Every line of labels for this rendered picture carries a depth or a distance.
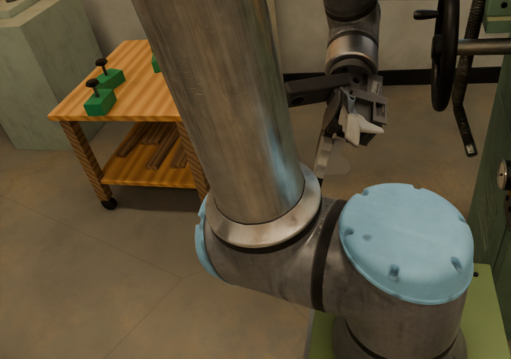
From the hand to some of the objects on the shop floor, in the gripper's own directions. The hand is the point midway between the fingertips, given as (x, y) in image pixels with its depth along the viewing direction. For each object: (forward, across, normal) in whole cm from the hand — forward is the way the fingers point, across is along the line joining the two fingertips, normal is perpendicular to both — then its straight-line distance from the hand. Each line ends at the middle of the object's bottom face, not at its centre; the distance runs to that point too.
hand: (330, 170), depth 66 cm
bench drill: (-100, +185, +96) cm, 231 cm away
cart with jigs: (-64, +138, +27) cm, 155 cm away
